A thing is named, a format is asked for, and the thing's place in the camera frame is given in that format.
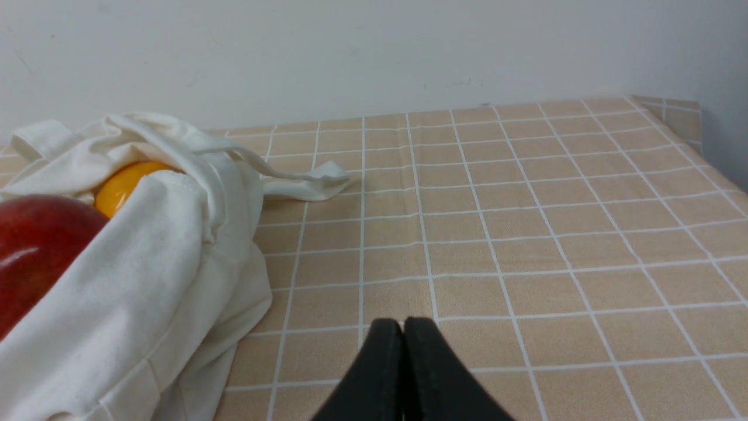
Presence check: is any yellow lemon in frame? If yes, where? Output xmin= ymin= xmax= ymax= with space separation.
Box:
xmin=94 ymin=161 xmax=177 ymax=219

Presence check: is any white cloth bag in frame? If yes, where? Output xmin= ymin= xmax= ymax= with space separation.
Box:
xmin=1 ymin=113 xmax=350 ymax=420

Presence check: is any checkered beige tablecloth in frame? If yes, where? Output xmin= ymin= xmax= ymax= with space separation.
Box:
xmin=201 ymin=98 xmax=746 ymax=420

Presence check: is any red apple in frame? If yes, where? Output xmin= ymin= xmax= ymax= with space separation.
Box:
xmin=1 ymin=194 xmax=109 ymax=338

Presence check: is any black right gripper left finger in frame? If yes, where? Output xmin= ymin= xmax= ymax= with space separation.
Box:
xmin=312 ymin=318 xmax=403 ymax=420

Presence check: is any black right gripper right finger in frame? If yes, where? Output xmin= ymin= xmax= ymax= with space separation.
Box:
xmin=403 ymin=317 xmax=513 ymax=420

